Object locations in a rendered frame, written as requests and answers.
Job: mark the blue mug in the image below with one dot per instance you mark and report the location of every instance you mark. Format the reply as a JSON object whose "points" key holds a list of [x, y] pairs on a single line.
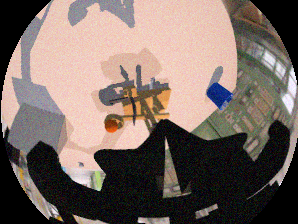
{"points": [[219, 95]]}

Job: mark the orange ball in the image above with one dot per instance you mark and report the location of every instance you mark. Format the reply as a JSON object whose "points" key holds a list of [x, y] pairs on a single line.
{"points": [[111, 125]]}

